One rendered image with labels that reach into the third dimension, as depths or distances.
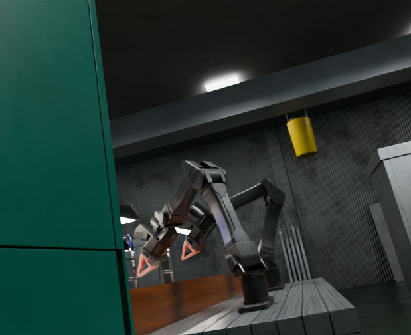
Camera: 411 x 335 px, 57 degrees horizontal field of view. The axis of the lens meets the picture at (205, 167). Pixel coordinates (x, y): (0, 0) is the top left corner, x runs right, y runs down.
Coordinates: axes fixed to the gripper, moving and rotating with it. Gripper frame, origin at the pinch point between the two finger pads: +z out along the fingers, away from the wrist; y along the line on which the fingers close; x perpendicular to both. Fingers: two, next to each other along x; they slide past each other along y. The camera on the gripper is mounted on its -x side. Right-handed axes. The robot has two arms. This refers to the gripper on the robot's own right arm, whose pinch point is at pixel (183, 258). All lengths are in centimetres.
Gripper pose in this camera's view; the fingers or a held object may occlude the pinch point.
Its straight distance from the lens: 160.7
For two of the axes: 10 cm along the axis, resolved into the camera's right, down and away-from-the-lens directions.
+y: -3.0, -2.2, -9.3
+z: -6.0, 8.0, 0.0
